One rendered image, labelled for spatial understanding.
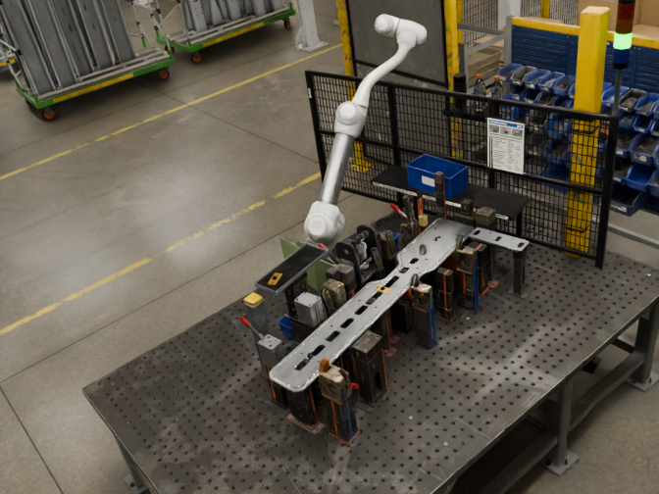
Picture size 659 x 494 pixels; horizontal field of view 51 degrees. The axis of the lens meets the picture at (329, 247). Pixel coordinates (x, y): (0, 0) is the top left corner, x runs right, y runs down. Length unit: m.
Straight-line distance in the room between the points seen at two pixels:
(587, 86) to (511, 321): 1.16
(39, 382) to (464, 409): 2.94
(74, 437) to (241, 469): 1.70
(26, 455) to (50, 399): 0.44
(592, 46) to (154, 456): 2.63
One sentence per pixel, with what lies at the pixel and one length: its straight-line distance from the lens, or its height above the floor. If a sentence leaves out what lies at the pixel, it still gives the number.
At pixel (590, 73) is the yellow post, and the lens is 3.43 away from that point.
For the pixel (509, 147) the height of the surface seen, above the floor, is 1.30.
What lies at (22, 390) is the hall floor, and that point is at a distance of 4.96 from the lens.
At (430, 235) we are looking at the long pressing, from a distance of 3.54.
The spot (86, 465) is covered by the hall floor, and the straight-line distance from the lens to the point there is 4.26.
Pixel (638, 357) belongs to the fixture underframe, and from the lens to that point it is 4.06.
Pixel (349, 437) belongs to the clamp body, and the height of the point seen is 0.73.
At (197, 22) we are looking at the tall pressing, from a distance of 10.55.
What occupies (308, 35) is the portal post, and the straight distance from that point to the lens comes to 9.96.
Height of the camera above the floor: 2.95
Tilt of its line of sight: 33 degrees down
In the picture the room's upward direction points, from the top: 9 degrees counter-clockwise
